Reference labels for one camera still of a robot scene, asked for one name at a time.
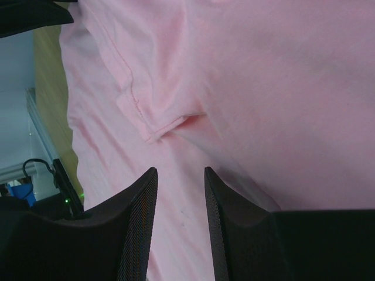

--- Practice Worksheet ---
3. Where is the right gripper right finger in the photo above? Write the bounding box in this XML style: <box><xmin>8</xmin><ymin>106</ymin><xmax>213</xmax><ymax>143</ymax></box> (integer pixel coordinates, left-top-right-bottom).
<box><xmin>204</xmin><ymin>167</ymin><xmax>374</xmax><ymax>280</ymax></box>

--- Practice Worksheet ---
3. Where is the pink t shirt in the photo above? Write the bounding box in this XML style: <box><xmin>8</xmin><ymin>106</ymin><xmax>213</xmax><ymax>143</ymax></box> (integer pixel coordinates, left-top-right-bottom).
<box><xmin>58</xmin><ymin>0</ymin><xmax>375</xmax><ymax>281</ymax></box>

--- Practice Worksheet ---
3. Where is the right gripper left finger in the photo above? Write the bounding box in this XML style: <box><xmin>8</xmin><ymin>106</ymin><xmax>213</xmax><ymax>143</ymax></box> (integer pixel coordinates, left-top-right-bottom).
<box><xmin>1</xmin><ymin>168</ymin><xmax>158</xmax><ymax>280</ymax></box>

